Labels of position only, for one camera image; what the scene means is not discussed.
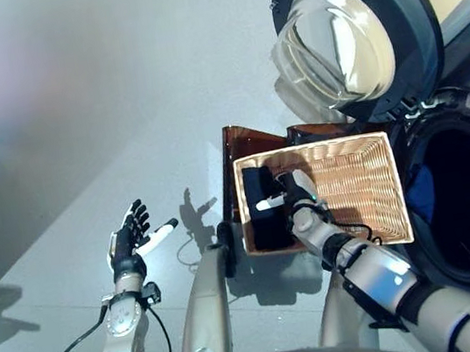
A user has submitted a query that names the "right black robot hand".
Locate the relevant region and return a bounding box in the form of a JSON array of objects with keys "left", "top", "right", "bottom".
[{"left": 251, "top": 166, "right": 322, "bottom": 219}]

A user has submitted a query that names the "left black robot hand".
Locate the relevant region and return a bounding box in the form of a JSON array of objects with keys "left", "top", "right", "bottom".
[{"left": 100, "top": 193, "right": 187, "bottom": 282}]

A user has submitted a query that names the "black garment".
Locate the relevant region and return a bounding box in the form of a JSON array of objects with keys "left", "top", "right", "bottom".
[{"left": 240, "top": 161, "right": 300, "bottom": 254}]

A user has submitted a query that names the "blue garment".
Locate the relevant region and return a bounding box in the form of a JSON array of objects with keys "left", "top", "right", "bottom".
[{"left": 404, "top": 163, "right": 443, "bottom": 226}]

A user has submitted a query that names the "round glass washing machine door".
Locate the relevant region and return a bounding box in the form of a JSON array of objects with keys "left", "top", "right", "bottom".
[{"left": 268, "top": 0, "right": 455, "bottom": 136}]

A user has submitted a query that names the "rectangular wicker laundry basket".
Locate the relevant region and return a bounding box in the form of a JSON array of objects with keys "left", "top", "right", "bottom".
[{"left": 230, "top": 129, "right": 415, "bottom": 268}]

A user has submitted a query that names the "dark brown glossy stool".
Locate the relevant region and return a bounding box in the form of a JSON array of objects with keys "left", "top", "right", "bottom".
[{"left": 208, "top": 106, "right": 383, "bottom": 280}]

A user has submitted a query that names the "right silver robot leg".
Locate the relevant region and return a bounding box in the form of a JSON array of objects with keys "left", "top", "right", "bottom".
[{"left": 309, "top": 262, "right": 382, "bottom": 352}]

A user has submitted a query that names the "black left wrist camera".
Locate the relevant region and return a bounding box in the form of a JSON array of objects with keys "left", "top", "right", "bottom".
[{"left": 138, "top": 279, "right": 165, "bottom": 306}]

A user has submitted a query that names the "white floor cable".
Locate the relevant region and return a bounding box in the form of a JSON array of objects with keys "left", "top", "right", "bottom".
[{"left": 172, "top": 231, "right": 208, "bottom": 277}]

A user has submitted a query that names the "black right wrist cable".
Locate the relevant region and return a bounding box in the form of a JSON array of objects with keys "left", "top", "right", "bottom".
[{"left": 333, "top": 215, "right": 384, "bottom": 253}]

